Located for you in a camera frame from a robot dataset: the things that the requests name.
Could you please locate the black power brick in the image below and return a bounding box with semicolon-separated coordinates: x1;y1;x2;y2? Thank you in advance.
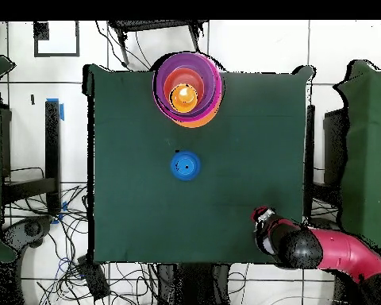
77;255;111;301

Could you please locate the small red-orange plastic bowl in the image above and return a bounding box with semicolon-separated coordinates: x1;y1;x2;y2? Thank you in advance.
163;67;206;112

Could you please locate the large orange plastic bowl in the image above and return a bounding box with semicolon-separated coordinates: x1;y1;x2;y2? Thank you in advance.
174;98;224;129

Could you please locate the orange plastic cup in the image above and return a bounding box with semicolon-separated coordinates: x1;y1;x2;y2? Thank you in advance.
168;83;199;114

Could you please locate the dark green tablecloth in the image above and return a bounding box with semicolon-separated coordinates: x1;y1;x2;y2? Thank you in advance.
83;61;315;266

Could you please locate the blue plastic bowl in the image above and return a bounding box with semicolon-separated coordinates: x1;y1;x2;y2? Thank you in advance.
170;150;202;182

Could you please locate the black stool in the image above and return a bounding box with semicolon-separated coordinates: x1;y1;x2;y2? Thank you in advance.
108;20;209;68

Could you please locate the purple plastic bowl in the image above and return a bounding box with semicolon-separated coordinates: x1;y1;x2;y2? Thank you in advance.
154;52;219;117
154;95;221;120

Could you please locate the tangle of floor cables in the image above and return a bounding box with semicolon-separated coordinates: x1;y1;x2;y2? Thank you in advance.
6;187;160;305

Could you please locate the large pink plastic bowl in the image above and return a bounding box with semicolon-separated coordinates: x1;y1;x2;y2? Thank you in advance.
152;56;224;123

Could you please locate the black floor frame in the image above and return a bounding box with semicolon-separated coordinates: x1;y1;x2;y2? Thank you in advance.
33;21;81;58

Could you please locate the black metal stand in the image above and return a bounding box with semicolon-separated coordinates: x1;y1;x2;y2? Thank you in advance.
4;99;62;220

